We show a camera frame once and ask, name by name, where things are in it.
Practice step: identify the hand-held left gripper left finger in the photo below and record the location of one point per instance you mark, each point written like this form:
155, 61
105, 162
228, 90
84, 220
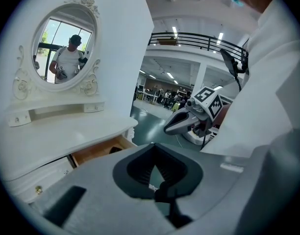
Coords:
98, 180

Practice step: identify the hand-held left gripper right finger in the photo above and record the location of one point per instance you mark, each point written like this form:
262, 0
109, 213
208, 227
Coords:
213, 180

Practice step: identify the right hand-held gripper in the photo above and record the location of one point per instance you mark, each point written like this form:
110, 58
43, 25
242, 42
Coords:
208, 101

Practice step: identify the wooden drawer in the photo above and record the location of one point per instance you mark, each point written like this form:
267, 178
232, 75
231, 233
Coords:
96, 153

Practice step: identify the small black object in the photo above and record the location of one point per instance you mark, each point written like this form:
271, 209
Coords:
115, 150

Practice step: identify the white dressing table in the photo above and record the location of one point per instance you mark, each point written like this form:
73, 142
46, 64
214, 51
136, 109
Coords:
66, 136

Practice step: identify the white office desks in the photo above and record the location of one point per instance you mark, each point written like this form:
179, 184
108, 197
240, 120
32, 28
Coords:
152, 98

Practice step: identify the black body-mounted device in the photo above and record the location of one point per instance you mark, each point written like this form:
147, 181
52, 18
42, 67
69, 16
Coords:
228, 60

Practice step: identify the brown cardboard box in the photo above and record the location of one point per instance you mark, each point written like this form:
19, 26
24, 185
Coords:
167, 41

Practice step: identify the black mezzanine railing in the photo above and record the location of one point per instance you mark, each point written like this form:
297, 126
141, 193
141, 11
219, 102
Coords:
184, 33

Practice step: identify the person's white shirt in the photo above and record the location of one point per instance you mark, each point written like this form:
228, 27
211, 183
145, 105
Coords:
262, 82

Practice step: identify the row of ceiling light strips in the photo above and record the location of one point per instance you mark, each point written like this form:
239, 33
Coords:
174, 30

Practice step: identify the blue face mask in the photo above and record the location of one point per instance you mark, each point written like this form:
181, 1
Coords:
237, 1

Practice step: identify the oval white-framed mirror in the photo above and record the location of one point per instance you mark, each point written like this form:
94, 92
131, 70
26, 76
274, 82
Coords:
64, 33

